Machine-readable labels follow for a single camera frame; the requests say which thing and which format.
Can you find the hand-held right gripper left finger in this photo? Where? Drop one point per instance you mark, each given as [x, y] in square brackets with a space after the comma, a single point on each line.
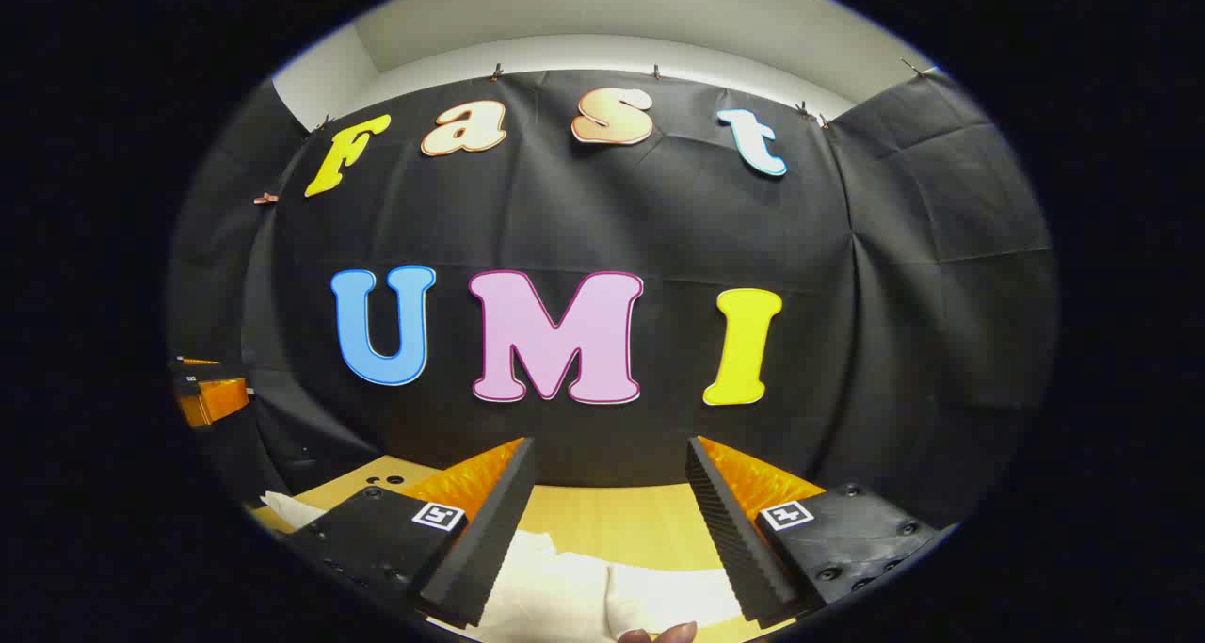
[499, 530]

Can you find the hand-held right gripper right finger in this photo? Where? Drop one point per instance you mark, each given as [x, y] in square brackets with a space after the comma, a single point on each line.
[730, 539]

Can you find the white garment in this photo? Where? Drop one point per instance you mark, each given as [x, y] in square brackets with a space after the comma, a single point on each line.
[565, 586]

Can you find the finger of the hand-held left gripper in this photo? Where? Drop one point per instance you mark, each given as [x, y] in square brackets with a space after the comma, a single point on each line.
[218, 400]

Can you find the black backdrop cloth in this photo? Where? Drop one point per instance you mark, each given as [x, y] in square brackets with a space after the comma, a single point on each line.
[659, 210]

